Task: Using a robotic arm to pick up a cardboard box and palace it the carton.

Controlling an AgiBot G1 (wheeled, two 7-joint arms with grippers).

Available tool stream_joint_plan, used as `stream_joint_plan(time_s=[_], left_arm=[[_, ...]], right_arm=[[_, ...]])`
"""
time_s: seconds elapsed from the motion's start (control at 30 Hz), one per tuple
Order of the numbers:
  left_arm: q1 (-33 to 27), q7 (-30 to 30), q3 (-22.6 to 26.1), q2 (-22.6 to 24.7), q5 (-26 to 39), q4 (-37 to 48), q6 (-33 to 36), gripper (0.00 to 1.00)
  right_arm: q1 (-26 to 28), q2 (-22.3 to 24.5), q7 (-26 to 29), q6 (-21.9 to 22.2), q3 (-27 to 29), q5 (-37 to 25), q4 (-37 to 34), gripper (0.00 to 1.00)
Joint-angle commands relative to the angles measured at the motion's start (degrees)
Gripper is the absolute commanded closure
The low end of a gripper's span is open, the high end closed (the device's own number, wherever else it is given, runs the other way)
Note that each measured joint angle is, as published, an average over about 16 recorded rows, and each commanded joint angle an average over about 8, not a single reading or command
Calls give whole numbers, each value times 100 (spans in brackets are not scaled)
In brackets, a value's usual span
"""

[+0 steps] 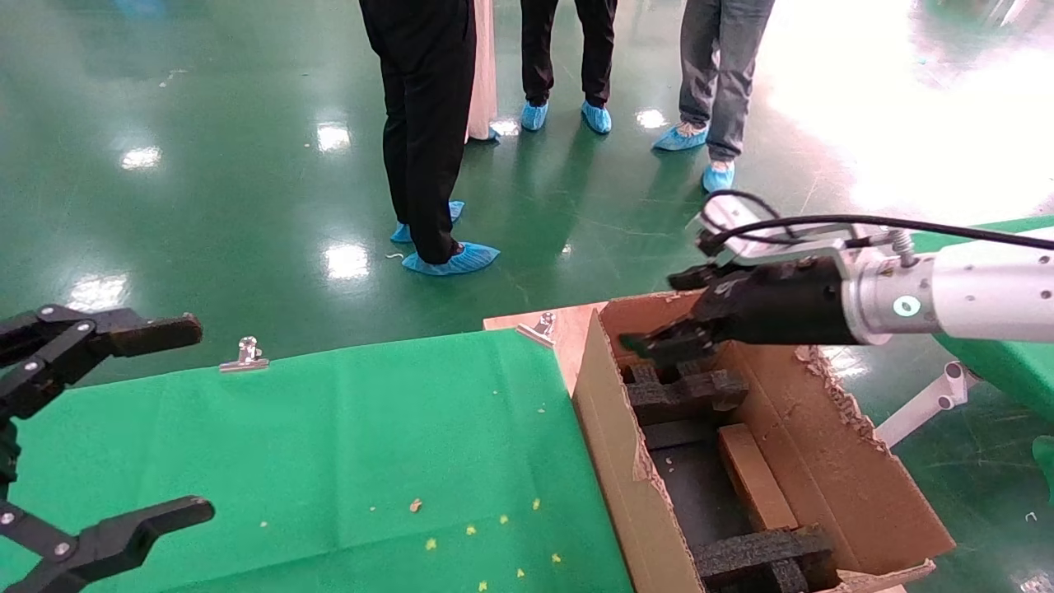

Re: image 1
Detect large green table cloth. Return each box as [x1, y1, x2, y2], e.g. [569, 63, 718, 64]
[0, 329, 635, 593]

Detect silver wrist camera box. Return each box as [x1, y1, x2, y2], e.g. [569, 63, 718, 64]
[688, 196, 791, 264]

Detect person in black trousers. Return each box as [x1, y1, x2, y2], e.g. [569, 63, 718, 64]
[360, 0, 478, 264]
[519, 0, 618, 108]

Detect small brown cardboard box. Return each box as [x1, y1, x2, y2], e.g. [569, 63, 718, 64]
[715, 423, 801, 534]

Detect white pipe frame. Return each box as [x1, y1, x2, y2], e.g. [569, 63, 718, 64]
[873, 361, 982, 451]

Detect person in white skirt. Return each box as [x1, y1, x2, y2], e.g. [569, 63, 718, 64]
[467, 0, 499, 141]

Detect silver binder clip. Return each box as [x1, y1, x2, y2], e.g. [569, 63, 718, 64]
[516, 311, 557, 348]
[218, 336, 270, 374]

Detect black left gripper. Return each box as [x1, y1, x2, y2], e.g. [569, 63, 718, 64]
[0, 305, 217, 593]

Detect green fabric piece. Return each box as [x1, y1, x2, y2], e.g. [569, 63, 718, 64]
[1032, 437, 1054, 505]

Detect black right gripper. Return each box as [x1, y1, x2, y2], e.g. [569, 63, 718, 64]
[619, 257, 853, 367]

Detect silver camera mounting bracket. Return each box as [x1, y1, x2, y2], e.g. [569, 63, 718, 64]
[725, 222, 894, 273]

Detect black camera cable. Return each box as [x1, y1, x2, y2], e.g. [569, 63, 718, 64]
[698, 189, 1054, 252]

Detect person in grey jeans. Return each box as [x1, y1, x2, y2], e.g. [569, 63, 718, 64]
[678, 0, 777, 161]

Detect grey panel inside carton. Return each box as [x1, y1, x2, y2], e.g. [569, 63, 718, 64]
[642, 418, 771, 554]

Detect large open brown carton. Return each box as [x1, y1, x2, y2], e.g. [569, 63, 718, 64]
[571, 290, 958, 593]

